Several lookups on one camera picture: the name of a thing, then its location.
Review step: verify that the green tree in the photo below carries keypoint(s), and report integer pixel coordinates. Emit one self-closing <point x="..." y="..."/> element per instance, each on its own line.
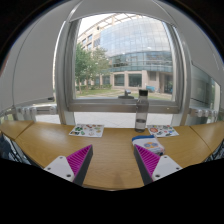
<point x="88" y="66"/>

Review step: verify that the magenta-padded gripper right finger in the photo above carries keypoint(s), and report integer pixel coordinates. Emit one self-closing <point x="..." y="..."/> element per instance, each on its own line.
<point x="148" y="161"/>

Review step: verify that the sticker sheet with red circle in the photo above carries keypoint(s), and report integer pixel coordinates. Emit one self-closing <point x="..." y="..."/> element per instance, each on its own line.
<point x="163" y="131"/>

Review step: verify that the grey transparent drink bottle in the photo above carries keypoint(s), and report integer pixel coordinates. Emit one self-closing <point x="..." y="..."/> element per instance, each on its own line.
<point x="141" y="113"/>

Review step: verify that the glass office building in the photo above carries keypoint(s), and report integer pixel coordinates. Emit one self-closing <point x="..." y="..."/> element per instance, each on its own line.
<point x="136" y="46"/>

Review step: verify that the sticker sheet with green stickers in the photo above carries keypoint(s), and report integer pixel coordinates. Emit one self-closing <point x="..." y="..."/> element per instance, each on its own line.
<point x="86" y="130"/>

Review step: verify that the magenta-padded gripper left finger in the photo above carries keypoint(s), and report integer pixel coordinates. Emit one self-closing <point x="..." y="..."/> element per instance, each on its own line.
<point x="80" y="160"/>

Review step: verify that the grey window frame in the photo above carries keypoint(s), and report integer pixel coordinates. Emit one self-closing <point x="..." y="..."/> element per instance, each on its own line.
<point x="106" y="106"/>

